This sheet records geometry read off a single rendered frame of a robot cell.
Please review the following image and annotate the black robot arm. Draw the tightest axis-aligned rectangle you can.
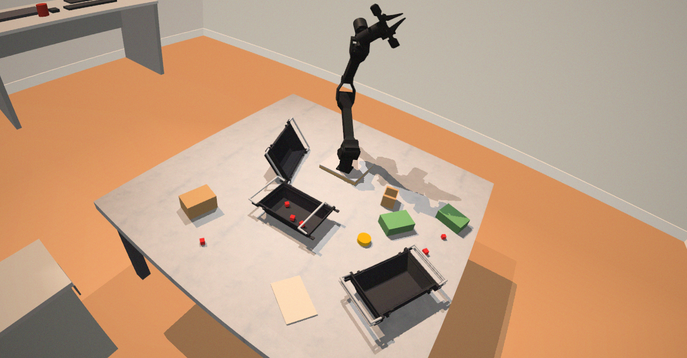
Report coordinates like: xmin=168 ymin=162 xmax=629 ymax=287
xmin=335 ymin=18 xmax=373 ymax=174

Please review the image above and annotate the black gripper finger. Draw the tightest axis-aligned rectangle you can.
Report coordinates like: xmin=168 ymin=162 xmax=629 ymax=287
xmin=390 ymin=17 xmax=406 ymax=34
xmin=382 ymin=13 xmax=403 ymax=21

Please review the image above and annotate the green rectangular block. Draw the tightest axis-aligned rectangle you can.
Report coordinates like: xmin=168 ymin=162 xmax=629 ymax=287
xmin=378 ymin=210 xmax=415 ymax=236
xmin=435 ymin=204 xmax=470 ymax=234

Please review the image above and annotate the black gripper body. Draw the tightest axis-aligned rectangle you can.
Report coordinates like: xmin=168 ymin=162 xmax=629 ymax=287
xmin=366 ymin=4 xmax=399 ymax=49

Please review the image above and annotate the orange short cylinder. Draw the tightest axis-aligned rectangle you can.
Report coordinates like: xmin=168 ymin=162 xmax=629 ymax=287
xmin=357 ymin=232 xmax=371 ymax=246

